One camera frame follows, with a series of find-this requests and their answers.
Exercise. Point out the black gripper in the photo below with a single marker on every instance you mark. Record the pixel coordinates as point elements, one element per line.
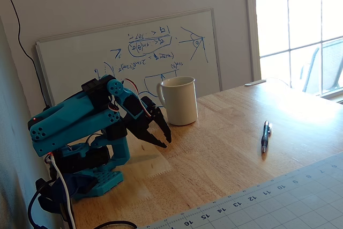
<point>149,122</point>

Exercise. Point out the black pen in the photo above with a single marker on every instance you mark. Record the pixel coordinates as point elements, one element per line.
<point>265,137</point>

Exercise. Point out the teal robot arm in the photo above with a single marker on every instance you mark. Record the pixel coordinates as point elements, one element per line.
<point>72,111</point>

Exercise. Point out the white ceramic mug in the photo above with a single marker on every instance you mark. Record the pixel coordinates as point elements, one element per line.
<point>180,103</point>

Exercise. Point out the whiteboard with blue writing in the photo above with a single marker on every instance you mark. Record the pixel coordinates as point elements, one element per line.
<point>150,52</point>

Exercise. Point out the blue table clamp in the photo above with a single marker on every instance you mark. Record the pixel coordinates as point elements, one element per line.
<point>77,183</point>

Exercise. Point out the grey cutting mat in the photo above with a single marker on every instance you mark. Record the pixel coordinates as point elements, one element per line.
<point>281,202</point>

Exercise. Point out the outdoor patio chair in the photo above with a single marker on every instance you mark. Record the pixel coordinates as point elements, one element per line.
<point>324,65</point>

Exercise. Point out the white window frame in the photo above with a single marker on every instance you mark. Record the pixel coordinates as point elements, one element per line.
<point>252,25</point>

